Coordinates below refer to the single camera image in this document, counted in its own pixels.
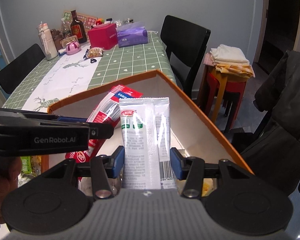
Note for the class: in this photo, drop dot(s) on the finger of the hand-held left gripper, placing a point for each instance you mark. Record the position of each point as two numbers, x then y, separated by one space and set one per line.
101 131
72 119

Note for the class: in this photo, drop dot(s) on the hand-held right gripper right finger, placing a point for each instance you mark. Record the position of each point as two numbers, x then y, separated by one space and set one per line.
176 163

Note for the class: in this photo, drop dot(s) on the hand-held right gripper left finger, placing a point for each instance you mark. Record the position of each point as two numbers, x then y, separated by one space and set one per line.
118 162

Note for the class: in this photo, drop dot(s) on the red and white snack packet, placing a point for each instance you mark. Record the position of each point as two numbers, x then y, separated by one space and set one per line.
105 110

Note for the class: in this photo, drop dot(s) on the clear packet with green label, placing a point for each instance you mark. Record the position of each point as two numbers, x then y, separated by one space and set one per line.
27 163

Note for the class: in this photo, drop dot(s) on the white snack packet green label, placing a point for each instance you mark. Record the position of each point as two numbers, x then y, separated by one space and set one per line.
145 130

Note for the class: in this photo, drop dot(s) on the orange cardboard box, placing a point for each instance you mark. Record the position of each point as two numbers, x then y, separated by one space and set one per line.
190 120

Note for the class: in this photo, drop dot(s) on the person's left hand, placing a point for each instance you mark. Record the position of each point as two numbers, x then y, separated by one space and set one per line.
2 177

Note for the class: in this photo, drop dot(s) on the white printed table runner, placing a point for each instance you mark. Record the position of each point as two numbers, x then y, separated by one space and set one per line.
65 80

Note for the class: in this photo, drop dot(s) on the small white and blue object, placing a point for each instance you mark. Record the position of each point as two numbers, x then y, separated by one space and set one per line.
62 52

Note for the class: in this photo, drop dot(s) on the black chair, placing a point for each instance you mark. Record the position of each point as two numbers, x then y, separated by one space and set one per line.
20 67
187 45

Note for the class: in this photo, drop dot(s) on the small clear bag of nuts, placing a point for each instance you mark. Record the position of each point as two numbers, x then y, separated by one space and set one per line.
95 52

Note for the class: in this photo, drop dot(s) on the pink round lidded pot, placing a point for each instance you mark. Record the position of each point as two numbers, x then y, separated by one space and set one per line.
73 48

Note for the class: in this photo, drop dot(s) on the cream slotted radio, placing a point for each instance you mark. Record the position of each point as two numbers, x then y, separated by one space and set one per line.
68 41

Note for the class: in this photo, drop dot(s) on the white bottle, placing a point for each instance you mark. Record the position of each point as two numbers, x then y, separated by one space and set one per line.
48 42

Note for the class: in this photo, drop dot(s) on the magenta box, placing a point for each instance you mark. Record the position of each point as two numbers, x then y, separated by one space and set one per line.
101 37

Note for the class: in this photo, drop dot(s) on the yellow plastic stool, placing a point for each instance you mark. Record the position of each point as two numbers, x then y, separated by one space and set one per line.
218 85

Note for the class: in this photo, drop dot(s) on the dark liquor bottle red label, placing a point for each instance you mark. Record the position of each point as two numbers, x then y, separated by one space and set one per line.
77 30

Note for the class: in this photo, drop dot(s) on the clear plastic bottle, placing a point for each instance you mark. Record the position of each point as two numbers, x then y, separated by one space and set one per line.
65 30

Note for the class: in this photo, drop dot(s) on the red plastic stool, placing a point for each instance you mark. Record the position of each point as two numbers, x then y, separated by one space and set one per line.
236 90

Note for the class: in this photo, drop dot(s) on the purple tissue box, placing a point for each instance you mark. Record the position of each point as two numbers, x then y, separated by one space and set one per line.
132 36

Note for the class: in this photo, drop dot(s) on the dotted pattern cards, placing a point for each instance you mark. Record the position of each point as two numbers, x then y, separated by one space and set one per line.
88 20

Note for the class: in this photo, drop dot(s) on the white bowl with red fruit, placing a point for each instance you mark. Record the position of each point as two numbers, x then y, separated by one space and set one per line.
100 22

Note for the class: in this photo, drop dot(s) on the pink checked cloth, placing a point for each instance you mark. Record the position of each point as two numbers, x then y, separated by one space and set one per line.
208 60

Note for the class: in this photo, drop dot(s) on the yellow patterned folded cloth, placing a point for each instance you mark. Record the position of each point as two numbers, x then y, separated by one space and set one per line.
236 70

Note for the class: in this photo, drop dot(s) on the clear plastic bags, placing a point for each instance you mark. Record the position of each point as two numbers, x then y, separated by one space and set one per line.
126 22

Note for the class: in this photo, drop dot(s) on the dark jacket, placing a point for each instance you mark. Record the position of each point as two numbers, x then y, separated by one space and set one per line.
282 130

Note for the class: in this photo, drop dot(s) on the white folded towel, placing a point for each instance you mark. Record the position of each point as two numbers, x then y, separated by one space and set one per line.
230 53

